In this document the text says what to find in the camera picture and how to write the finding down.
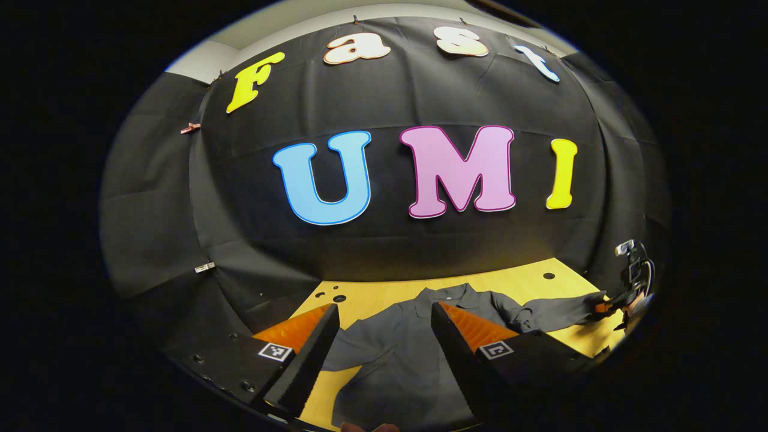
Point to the dark grey shirt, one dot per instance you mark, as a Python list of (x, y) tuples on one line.
[(396, 348)]

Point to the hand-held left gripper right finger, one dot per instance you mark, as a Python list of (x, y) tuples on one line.
[(462, 366)]

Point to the silver spring clip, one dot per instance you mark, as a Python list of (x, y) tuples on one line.
[(204, 267)]

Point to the black backdrop cloth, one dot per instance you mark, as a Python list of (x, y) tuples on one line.
[(390, 252)]

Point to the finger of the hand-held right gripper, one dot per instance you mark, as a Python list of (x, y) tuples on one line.
[(609, 303)]

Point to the red spring clip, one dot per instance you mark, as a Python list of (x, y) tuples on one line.
[(191, 127)]

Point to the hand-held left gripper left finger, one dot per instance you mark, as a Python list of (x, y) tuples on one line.
[(309, 366)]

